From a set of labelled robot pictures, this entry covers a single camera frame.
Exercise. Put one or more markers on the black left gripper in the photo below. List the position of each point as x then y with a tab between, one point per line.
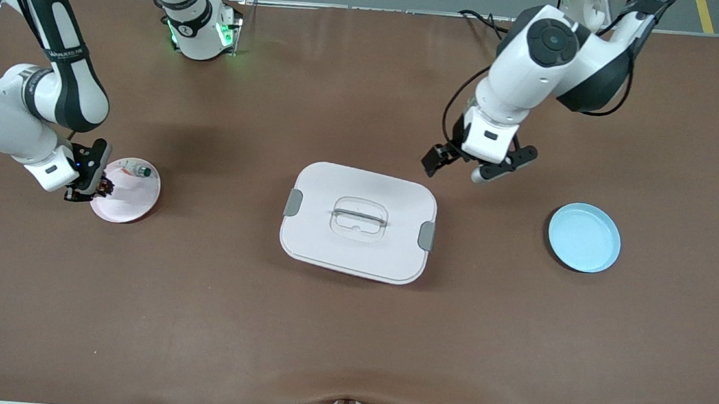
449	151

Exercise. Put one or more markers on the grey container latch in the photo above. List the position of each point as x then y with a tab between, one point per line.
427	235
293	203

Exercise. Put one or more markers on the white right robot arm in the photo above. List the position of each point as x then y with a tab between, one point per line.
65	72

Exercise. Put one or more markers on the light blue round plate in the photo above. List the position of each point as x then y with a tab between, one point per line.
584	238

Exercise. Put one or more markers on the black and orange switch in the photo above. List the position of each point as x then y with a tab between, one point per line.
105	187

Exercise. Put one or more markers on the pink round plate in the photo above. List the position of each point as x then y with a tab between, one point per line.
128	204

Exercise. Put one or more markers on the silver table edge rail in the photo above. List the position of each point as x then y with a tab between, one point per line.
383	9

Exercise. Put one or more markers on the white lidded container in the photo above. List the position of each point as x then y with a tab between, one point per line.
361	254

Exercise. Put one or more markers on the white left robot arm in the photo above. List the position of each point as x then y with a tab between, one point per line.
541	55

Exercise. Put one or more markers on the green button switch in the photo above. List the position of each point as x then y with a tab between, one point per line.
141	171

